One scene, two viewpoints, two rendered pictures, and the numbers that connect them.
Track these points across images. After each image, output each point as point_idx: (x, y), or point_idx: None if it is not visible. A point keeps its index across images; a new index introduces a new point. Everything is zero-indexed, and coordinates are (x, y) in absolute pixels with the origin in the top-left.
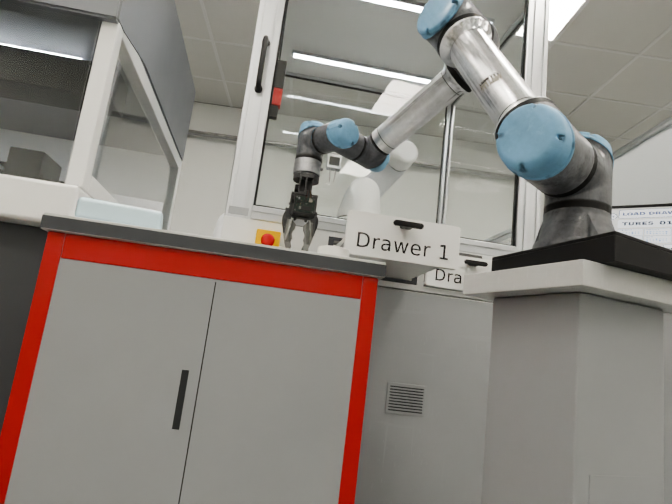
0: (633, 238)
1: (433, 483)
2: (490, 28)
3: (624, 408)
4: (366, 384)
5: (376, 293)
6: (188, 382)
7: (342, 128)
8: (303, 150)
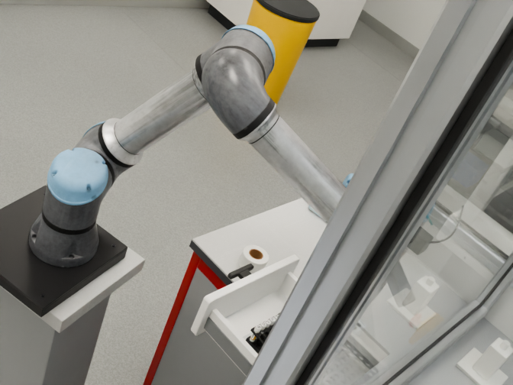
0: (33, 192)
1: None
2: (194, 63)
3: None
4: (175, 298)
5: (191, 256)
6: None
7: (343, 182)
8: None
